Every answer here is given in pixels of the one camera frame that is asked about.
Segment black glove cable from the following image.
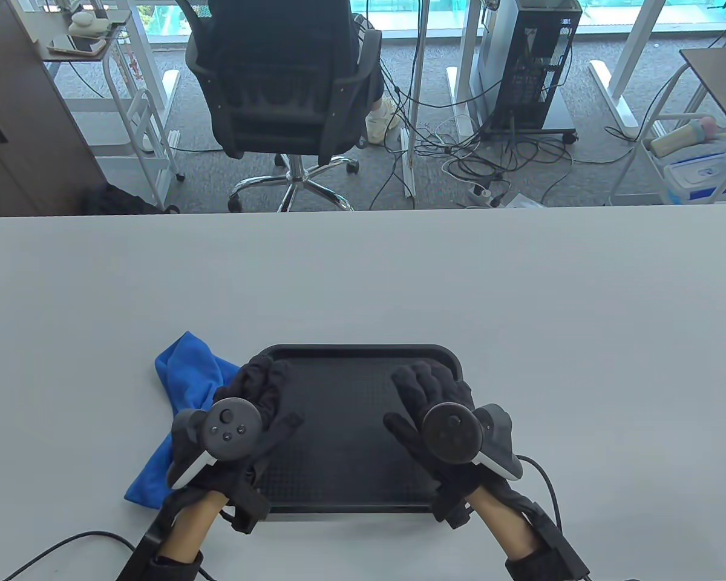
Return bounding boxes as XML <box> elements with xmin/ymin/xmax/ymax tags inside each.
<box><xmin>516</xmin><ymin>455</ymin><xmax>564</xmax><ymax>528</ymax></box>
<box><xmin>0</xmin><ymin>531</ymin><xmax>137</xmax><ymax>581</ymax></box>

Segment flat phone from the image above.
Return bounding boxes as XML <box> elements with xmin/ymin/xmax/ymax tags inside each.
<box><xmin>47</xmin><ymin>38</ymin><xmax>107</xmax><ymax>59</ymax></box>

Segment grey handheld controller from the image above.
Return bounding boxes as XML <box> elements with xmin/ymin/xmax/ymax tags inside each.
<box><xmin>421</xmin><ymin>402</ymin><xmax>525</xmax><ymax>482</ymax></box>
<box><xmin>168</xmin><ymin>396</ymin><xmax>263</xmax><ymax>490</ymax></box>

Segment tangle of black cables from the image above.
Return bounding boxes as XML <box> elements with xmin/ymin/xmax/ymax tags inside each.
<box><xmin>369</xmin><ymin>61</ymin><xmax>639</xmax><ymax>208</ymax></box>

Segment black wrist strap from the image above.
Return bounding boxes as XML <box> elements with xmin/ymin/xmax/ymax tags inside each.
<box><xmin>117</xmin><ymin>531</ymin><xmax>204</xmax><ymax>581</ymax></box>
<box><xmin>505</xmin><ymin>501</ymin><xmax>589</xmax><ymax>581</ymax></box>

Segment black plastic tray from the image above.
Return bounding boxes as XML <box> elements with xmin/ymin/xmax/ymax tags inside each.
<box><xmin>246</xmin><ymin>344</ymin><xmax>468</xmax><ymax>523</ymax></box>

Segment beige bottle with pink cap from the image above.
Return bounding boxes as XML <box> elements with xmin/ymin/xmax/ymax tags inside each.
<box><xmin>650</xmin><ymin>116</ymin><xmax>718</xmax><ymax>156</ymax></box>

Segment black computer tower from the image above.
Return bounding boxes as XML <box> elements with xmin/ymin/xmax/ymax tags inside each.
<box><xmin>469</xmin><ymin>0</ymin><xmax>583</xmax><ymax>144</ymax></box>

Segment white desk leg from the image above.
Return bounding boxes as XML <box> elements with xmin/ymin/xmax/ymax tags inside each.
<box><xmin>399</xmin><ymin>0</ymin><xmax>430</xmax><ymax>200</ymax></box>
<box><xmin>446</xmin><ymin>0</ymin><xmax>482</xmax><ymax>137</ymax></box>
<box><xmin>589</xmin><ymin>0</ymin><xmax>672</xmax><ymax>137</ymax></box>
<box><xmin>118</xmin><ymin>0</ymin><xmax>182</xmax><ymax>116</ymax></box>

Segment white wire cart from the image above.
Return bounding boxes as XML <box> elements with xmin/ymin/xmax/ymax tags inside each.
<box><xmin>608</xmin><ymin>61</ymin><xmax>726</xmax><ymax>207</ymax></box>

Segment black office chair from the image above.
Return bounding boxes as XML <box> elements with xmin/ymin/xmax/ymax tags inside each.
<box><xmin>175</xmin><ymin>0</ymin><xmax>384</xmax><ymax>213</ymax></box>

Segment black bag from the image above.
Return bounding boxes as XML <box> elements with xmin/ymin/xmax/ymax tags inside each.
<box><xmin>83</xmin><ymin>184</ymin><xmax>180</xmax><ymax>216</ymax></box>

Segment brown side table top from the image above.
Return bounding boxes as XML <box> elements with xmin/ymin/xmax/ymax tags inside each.
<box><xmin>680</xmin><ymin>47</ymin><xmax>726</xmax><ymax>153</ymax></box>

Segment white rolling cart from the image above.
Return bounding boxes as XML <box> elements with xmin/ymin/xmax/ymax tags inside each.
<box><xmin>39</xmin><ymin>6</ymin><xmax>186</xmax><ymax>210</ymax></box>

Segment white rounded device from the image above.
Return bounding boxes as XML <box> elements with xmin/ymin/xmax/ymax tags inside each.
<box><xmin>68</xmin><ymin>10</ymin><xmax>110</xmax><ymax>36</ymax></box>

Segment blue lidded plastic container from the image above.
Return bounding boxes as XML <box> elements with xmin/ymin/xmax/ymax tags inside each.
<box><xmin>664</xmin><ymin>151</ymin><xmax>726</xmax><ymax>205</ymax></box>

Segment brown wooden cabinet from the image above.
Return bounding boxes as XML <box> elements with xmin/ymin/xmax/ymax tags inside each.
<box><xmin>0</xmin><ymin>0</ymin><xmax>107</xmax><ymax>217</ymax></box>

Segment blue rectangular towel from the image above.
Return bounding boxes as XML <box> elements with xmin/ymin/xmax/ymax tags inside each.
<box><xmin>124</xmin><ymin>331</ymin><xmax>243</xmax><ymax>510</ymax></box>

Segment person's right hand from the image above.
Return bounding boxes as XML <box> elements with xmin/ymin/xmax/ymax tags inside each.
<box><xmin>383</xmin><ymin>361</ymin><xmax>534</xmax><ymax>516</ymax></box>

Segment person's left hand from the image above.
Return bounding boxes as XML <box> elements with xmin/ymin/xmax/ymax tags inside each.
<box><xmin>169</xmin><ymin>354</ymin><xmax>306</xmax><ymax>504</ymax></box>

